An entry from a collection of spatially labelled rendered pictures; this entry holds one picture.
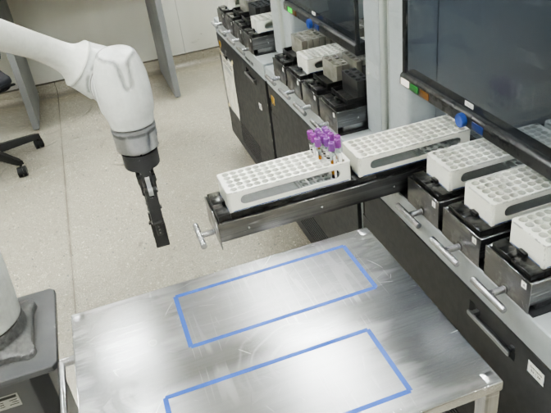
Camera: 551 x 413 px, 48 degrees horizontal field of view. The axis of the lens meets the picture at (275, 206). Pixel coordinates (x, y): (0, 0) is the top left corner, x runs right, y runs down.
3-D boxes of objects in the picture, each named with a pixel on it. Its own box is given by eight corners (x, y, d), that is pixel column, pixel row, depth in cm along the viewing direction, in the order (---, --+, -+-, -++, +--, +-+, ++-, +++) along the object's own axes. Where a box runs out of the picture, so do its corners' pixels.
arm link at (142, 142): (151, 111, 130) (157, 136, 133) (107, 120, 128) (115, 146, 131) (157, 126, 123) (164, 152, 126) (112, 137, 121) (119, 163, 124)
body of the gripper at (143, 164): (159, 152, 126) (168, 191, 131) (153, 136, 133) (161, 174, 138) (123, 161, 124) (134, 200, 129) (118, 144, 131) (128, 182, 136)
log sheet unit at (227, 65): (229, 106, 335) (218, 43, 316) (243, 125, 313) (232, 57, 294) (225, 108, 335) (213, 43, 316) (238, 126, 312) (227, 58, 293)
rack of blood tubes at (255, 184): (335, 165, 153) (334, 143, 149) (352, 183, 144) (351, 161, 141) (220, 197, 146) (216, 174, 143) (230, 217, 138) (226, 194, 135)
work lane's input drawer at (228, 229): (455, 152, 165) (456, 122, 160) (485, 174, 154) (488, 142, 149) (191, 225, 150) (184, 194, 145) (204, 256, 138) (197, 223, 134)
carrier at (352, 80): (364, 100, 180) (364, 80, 177) (358, 102, 180) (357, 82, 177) (348, 87, 190) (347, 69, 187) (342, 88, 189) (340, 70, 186)
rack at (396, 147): (448, 135, 159) (448, 113, 156) (470, 151, 151) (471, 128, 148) (342, 164, 153) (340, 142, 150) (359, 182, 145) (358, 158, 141)
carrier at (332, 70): (343, 83, 193) (342, 65, 190) (337, 85, 192) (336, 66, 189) (329, 73, 202) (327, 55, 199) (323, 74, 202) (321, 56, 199)
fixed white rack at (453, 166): (534, 146, 150) (536, 122, 146) (562, 162, 141) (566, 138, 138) (425, 176, 143) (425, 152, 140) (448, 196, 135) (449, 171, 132)
